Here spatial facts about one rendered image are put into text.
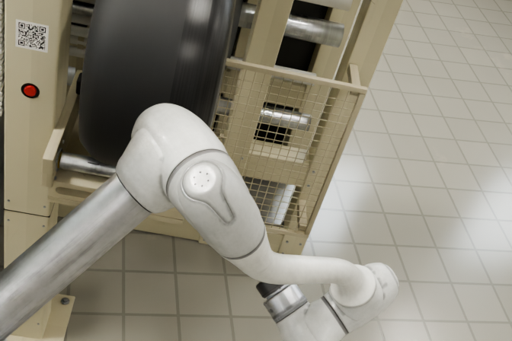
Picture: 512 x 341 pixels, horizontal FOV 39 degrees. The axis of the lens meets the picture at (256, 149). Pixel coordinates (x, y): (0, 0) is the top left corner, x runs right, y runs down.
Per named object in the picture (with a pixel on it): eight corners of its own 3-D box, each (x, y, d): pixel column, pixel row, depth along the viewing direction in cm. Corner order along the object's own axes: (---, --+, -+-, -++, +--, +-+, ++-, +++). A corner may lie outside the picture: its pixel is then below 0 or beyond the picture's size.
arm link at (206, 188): (283, 231, 125) (246, 183, 134) (250, 174, 111) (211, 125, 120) (221, 275, 124) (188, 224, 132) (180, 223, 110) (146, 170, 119)
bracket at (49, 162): (40, 186, 182) (42, 158, 176) (75, 95, 213) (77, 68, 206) (53, 189, 182) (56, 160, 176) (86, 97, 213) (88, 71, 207)
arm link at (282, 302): (271, 324, 167) (257, 303, 168) (302, 303, 170) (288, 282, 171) (280, 320, 159) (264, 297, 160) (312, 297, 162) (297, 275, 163)
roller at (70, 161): (53, 164, 181) (58, 148, 182) (55, 170, 185) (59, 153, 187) (190, 189, 185) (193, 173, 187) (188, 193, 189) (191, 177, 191)
